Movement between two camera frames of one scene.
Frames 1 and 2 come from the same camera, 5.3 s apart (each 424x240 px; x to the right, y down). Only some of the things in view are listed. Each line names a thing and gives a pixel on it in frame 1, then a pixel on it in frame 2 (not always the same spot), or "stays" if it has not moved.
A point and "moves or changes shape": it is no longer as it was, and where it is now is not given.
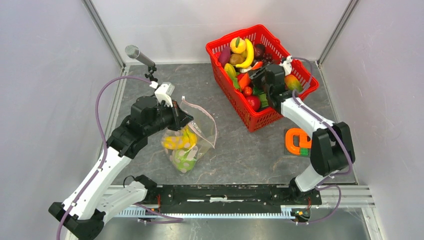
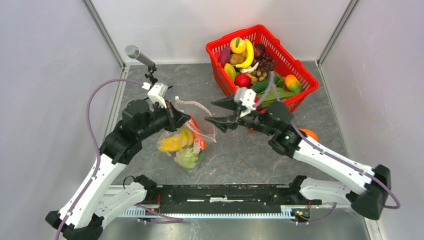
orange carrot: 244,80 → 197,132
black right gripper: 256,76 → 223,122
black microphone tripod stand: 151,69 stays
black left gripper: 180,118 stays
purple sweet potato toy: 224,56 stays
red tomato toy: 254,101 stays
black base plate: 224,197 stays
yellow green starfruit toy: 231,72 stays
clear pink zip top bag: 184,147 moves or changes shape
